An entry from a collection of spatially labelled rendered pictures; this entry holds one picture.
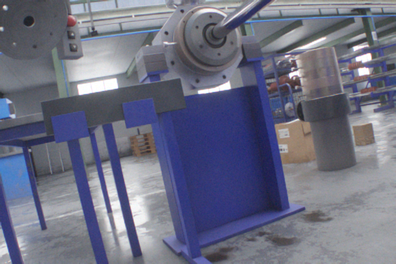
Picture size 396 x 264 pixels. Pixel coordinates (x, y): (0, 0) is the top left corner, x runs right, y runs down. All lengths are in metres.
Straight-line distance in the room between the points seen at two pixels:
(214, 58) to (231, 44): 0.13
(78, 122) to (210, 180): 0.91
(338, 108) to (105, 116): 2.11
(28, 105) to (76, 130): 12.11
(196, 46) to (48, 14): 1.00
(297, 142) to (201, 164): 1.96
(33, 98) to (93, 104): 12.09
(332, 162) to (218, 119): 1.38
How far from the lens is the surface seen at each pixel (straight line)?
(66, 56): 0.95
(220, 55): 1.76
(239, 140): 2.05
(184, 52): 1.73
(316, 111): 2.99
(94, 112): 1.42
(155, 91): 1.48
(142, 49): 1.80
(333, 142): 3.03
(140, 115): 1.44
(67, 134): 1.40
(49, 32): 0.91
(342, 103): 3.03
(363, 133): 4.18
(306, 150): 3.72
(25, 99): 13.54
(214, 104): 2.00
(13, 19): 0.85
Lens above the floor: 0.64
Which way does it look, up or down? 2 degrees down
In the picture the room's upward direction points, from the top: 12 degrees counter-clockwise
